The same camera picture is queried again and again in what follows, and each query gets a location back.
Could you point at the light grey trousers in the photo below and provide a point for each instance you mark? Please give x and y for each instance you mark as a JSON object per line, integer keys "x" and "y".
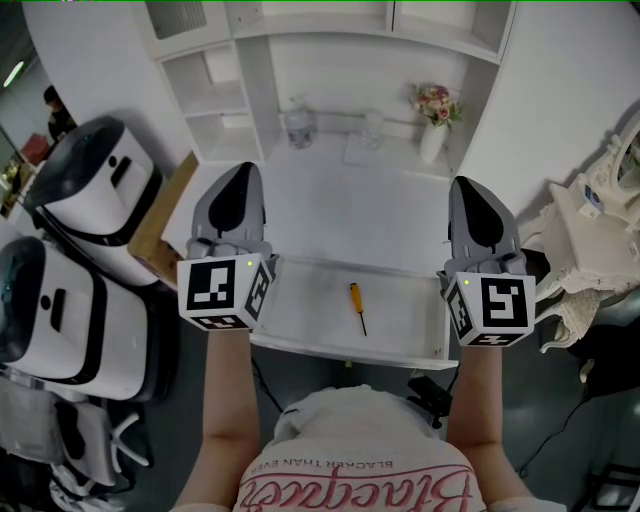
{"x": 360, "y": 415}

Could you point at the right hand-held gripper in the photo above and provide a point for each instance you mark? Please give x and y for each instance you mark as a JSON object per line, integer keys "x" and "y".
{"x": 505, "y": 305}

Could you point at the white desk with hutch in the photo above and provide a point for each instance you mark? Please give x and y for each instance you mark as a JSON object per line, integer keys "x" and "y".
{"x": 350, "y": 210}

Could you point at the white vase with flowers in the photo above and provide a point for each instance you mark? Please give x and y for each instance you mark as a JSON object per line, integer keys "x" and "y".
{"x": 432, "y": 142}

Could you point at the clear glass jar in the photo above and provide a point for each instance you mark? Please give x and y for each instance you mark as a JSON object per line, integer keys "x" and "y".
{"x": 300, "y": 127}

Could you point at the white and black robot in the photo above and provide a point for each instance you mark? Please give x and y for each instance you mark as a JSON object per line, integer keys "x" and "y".
{"x": 85, "y": 325}
{"x": 110, "y": 200}

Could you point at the brown cardboard box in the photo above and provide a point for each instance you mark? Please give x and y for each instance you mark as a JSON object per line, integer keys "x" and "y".
{"x": 160, "y": 230}

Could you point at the person's left forearm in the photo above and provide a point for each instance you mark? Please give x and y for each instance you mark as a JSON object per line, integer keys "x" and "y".
{"x": 230, "y": 410}

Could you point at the grey office chair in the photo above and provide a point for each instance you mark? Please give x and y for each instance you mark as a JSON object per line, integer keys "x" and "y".
{"x": 30, "y": 425}

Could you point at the white ornate vanity table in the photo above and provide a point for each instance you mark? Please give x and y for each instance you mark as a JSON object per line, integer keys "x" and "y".
{"x": 590, "y": 250}

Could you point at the person's right forearm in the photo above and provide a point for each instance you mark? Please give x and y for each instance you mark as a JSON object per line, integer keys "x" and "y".
{"x": 475, "y": 415}

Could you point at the clear drinking glass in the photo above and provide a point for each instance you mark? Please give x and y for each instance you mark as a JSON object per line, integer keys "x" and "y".
{"x": 371, "y": 132}

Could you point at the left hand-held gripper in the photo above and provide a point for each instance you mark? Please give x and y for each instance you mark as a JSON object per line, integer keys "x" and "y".
{"x": 210, "y": 290}

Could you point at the red box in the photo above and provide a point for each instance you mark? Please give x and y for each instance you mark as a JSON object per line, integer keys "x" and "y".
{"x": 36, "y": 146}

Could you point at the small blue and white box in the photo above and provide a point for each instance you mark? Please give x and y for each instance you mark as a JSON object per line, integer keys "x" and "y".
{"x": 592, "y": 197}

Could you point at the orange screwdriver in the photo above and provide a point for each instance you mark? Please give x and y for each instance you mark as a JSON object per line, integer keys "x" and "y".
{"x": 356, "y": 297}

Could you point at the white shirt with pink print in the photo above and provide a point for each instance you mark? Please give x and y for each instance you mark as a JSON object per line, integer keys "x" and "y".
{"x": 350, "y": 495}

